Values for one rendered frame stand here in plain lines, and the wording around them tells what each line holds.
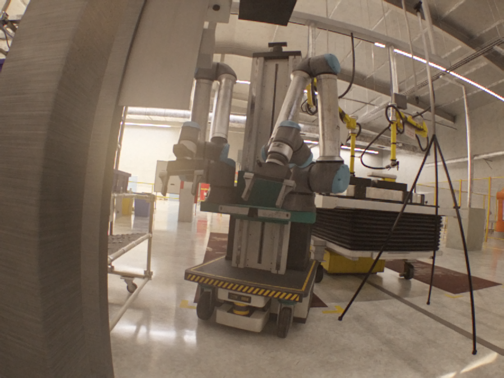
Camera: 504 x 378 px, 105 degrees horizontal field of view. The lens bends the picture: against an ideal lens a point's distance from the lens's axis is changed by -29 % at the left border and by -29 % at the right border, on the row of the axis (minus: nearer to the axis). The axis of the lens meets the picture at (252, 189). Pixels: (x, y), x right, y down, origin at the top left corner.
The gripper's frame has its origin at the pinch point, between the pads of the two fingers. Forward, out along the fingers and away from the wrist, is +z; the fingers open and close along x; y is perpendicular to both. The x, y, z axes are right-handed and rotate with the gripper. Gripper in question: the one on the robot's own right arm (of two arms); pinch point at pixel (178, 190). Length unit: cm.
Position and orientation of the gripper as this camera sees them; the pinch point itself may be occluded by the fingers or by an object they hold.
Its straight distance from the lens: 112.7
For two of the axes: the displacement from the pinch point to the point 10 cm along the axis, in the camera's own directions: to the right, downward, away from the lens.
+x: -9.9, 0.3, 1.3
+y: 1.3, 4.5, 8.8
